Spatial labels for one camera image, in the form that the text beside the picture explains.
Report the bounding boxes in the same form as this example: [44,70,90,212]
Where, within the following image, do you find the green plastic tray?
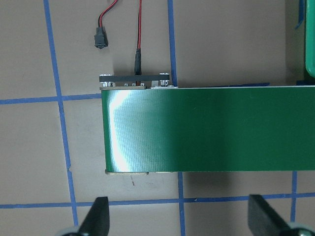
[305,0,315,78]

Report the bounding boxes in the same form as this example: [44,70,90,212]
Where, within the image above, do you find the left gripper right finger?
[248,194,288,236]

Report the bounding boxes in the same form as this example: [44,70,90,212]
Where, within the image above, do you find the green conveyor belt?
[101,86,315,173]

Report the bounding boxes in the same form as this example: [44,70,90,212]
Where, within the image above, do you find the red black power cable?
[97,0,144,76]

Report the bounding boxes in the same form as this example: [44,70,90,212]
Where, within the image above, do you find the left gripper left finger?
[78,197,110,236]

